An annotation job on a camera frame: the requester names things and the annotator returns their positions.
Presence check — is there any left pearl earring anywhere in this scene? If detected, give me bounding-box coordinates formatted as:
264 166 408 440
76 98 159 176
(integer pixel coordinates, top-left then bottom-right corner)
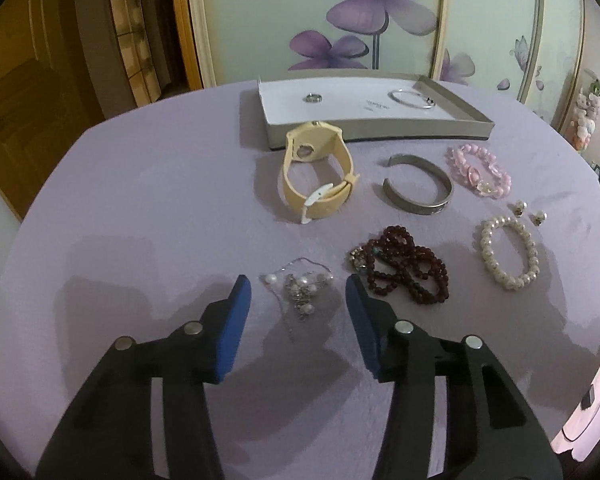
513 200 527 217

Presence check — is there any brown wooden door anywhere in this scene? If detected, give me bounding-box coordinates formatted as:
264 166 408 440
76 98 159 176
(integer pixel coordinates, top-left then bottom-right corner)
0 0 104 219

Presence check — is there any pearl earring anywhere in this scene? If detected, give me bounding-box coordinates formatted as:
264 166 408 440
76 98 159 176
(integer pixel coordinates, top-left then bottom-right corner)
513 200 527 217
531 210 547 226

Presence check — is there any glass panel hallway door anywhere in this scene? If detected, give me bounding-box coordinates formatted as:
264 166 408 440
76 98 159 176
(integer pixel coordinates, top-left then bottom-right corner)
109 0 161 107

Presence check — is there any thin silver bangle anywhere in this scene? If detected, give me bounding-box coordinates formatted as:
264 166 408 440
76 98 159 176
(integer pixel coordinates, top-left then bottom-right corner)
388 88 437 110

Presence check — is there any cream wrist watch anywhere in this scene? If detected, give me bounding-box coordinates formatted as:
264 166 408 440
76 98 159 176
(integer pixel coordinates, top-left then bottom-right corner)
282 122 358 224

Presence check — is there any white pearl bracelet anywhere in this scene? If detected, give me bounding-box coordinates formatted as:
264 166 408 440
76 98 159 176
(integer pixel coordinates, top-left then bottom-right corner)
478 213 541 291

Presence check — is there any silver pearl chain necklace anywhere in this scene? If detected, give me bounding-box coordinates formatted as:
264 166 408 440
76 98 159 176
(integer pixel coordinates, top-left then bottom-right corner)
263 257 336 344

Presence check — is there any plush toy stack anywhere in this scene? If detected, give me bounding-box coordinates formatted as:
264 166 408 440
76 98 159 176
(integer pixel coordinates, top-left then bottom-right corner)
566 68 600 154

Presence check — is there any dark red bead necklace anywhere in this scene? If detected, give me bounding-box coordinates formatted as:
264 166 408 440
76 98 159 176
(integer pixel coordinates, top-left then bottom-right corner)
348 224 451 306

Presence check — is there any white shallow tray box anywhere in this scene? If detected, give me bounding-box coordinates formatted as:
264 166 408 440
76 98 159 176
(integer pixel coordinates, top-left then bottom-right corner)
258 70 494 150

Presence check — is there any right pearl earring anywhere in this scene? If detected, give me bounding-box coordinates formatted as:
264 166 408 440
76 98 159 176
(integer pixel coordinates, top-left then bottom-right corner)
531 210 547 226

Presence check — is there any purple table cloth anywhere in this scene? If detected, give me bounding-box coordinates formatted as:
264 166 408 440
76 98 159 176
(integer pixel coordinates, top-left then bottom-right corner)
0 82 600 479

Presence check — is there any floral sliding wardrobe door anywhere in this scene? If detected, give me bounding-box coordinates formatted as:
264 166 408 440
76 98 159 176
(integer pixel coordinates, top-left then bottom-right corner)
187 0 585 125

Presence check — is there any pink bead bracelet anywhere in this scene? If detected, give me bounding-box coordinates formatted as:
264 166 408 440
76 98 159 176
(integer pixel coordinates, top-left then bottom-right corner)
446 142 514 201

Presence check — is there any wide silver cuff bangle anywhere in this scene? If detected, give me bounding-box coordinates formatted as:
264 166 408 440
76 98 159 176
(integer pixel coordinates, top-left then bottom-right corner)
382 154 454 216

